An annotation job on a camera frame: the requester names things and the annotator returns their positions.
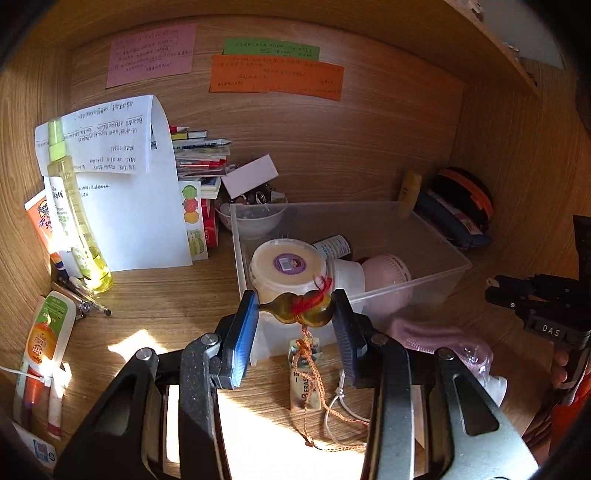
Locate white lidded jar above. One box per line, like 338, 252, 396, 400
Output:
249, 239, 328, 306

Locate orange sunscreen tube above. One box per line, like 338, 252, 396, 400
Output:
24, 188, 66, 274

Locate person's right hand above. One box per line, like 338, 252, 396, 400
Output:
551, 351, 571, 388

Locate black orange round case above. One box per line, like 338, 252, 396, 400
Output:
434, 167, 494, 232

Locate small white jar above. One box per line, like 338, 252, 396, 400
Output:
330, 258, 367, 302

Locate orange paper note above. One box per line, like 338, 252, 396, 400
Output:
209, 54, 345, 102

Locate white bottle with orange label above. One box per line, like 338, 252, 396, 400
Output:
21, 295, 77, 388

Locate silver pen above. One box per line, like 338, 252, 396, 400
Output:
51, 281, 92, 320

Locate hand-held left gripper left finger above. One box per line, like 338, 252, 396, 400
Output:
55, 290, 260, 480

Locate thick white cable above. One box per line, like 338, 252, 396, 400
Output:
0, 364, 48, 382

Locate dark bottle with white label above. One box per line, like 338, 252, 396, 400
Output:
313, 234, 352, 262

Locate white blank card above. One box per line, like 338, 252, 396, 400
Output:
222, 155, 279, 198

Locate white string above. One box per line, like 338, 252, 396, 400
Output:
323, 369, 370, 439

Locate wooden shelf board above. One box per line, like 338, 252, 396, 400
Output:
443, 0, 544, 100

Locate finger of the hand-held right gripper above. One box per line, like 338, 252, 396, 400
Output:
486, 274, 539, 315

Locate small metal trinkets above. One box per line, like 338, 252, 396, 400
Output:
230, 182, 288, 207

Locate stack of booklets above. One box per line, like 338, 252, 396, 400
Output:
168, 124, 232, 200

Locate pink paper note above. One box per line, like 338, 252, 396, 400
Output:
106, 23, 197, 89

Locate dark blue pouch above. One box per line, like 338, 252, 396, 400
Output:
413, 189, 492, 250

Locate fruit-print box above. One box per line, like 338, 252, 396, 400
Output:
179, 181, 208, 260

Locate white bowl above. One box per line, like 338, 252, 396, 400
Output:
218, 198, 288, 239

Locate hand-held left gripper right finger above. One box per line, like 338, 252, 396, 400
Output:
331, 288, 539, 480

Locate yellow wooden handle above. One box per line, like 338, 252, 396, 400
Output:
398, 171, 422, 219

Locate white red lip balm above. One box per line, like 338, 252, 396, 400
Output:
47, 364, 65, 440

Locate eraser in paper sleeve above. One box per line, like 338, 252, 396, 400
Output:
290, 337, 322, 411

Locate green paper note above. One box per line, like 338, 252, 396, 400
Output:
223, 38, 321, 61

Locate red box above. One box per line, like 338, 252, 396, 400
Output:
203, 210, 221, 248

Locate yellow-green spray bottle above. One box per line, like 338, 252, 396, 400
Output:
46, 119, 114, 292

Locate white plastic wrapper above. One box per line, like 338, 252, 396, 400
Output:
462, 346, 509, 403

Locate white cardboard box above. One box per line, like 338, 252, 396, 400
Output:
14, 422, 58, 468

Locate clear plastic box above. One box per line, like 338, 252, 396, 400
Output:
229, 200, 472, 367

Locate pink round device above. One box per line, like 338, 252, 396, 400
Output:
360, 255, 413, 320

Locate white handwritten paper sheet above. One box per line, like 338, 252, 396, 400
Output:
34, 95, 194, 272

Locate wooden desktop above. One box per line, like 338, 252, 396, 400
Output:
0, 222, 555, 480

